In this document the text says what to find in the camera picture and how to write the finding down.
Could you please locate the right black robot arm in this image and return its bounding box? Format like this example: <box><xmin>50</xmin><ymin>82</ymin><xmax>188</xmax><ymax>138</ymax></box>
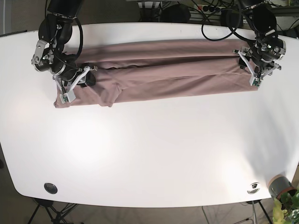
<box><xmin>31</xmin><ymin>0</ymin><xmax>97</xmax><ymax>103</ymax></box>

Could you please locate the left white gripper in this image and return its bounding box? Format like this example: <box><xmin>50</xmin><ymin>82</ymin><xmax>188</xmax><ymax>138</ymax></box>
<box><xmin>233</xmin><ymin>47</ymin><xmax>281</xmax><ymax>88</ymax></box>

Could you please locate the white power strip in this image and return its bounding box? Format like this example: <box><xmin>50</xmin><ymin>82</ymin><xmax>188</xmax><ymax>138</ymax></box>
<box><xmin>193</xmin><ymin>5</ymin><xmax>225</xmax><ymax>14</ymax></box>

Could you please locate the silver table grommet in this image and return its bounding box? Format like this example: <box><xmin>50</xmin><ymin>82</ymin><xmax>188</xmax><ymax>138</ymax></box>
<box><xmin>247</xmin><ymin>182</ymin><xmax>261</xmax><ymax>195</ymax></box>

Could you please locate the dusty pink T-shirt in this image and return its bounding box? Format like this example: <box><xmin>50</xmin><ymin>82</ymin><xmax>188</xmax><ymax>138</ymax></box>
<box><xmin>54</xmin><ymin>40</ymin><xmax>257</xmax><ymax>108</ymax></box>

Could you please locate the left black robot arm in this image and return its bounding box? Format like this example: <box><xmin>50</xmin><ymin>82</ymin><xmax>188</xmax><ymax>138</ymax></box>
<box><xmin>204</xmin><ymin>0</ymin><xmax>286</xmax><ymax>88</ymax></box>

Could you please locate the grey plant pot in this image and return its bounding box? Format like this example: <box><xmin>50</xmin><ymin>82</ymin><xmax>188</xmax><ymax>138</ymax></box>
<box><xmin>267</xmin><ymin>175</ymin><xmax>297</xmax><ymax>200</ymax></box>

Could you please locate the green potted plant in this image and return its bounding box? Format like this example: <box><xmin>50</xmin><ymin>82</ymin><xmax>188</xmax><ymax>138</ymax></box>
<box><xmin>272</xmin><ymin>189</ymin><xmax>299</xmax><ymax>224</ymax></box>

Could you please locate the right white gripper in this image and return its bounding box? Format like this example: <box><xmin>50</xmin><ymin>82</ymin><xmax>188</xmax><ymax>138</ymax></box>
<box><xmin>53</xmin><ymin>65</ymin><xmax>98</xmax><ymax>103</ymax></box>

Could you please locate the black table grommet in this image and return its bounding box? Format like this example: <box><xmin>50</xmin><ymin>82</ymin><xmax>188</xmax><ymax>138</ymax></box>
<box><xmin>44</xmin><ymin>182</ymin><xmax>58</xmax><ymax>194</ymax></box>

